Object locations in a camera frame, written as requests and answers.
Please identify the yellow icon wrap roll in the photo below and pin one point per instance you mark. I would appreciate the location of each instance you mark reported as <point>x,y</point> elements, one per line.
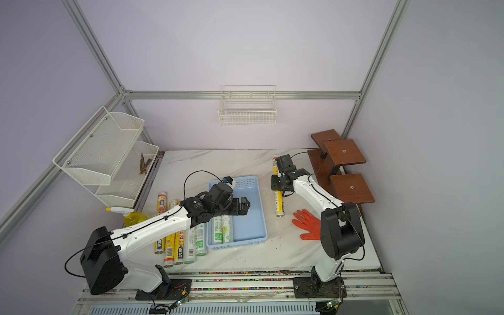
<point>159,247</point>

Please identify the white green grape wrap roll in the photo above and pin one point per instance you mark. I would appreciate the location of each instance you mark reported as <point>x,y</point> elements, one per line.
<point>227,229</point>

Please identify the yellow red chef wrap roll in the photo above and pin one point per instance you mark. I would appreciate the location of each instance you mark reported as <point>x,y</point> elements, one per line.
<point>170,247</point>

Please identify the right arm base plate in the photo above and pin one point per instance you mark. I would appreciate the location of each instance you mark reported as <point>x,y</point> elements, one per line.
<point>309,287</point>

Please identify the red rubber glove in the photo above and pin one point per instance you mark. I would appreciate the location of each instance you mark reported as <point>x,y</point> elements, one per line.
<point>309,223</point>

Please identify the yellow blue label wrap roll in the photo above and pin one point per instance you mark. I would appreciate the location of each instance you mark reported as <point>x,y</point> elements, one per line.
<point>179,247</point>

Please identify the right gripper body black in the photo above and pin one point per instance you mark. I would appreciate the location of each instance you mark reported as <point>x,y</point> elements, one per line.
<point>278,184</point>

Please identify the white mesh shelf basket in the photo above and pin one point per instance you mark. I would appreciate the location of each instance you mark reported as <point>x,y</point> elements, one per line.
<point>95,154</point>
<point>127,183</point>

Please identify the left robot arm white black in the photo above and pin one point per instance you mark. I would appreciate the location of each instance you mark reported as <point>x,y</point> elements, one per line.
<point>106,258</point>

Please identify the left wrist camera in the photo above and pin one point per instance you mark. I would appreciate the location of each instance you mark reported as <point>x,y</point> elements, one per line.
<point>229,181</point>

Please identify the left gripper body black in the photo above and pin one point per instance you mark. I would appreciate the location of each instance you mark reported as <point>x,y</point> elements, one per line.
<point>221,210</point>

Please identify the upper white mesh shelf basket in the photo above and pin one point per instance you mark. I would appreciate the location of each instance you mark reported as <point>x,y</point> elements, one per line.
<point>95,154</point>

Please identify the brown clips in basket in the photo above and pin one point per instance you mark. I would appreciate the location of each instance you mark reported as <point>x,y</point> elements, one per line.
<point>144,164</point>

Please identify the brown wooden tiered stand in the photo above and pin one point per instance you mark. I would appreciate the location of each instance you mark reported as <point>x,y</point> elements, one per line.
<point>332,155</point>

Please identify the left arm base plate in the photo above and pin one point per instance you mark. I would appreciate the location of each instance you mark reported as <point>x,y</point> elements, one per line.
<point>175,291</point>

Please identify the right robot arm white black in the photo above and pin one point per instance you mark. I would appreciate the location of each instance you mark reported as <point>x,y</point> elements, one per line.
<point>339,226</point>

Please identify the white wire wall basket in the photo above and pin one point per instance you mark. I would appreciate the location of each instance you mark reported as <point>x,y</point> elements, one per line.
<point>243,105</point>

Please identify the lower white mesh shelf basket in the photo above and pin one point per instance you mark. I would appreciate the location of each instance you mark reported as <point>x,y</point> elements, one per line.
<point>127,183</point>

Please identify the light blue plastic basket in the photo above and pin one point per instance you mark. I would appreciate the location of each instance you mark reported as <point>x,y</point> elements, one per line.
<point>249,229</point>

